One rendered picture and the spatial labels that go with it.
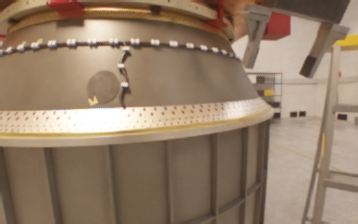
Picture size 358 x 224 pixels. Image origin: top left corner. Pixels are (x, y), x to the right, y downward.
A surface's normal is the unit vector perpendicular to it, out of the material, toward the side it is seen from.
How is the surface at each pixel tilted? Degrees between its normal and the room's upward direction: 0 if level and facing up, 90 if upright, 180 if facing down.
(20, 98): 62
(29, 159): 90
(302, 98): 90
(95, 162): 90
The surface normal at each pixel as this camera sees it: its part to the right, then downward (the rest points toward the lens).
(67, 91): 0.02, -0.37
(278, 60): 0.17, 0.11
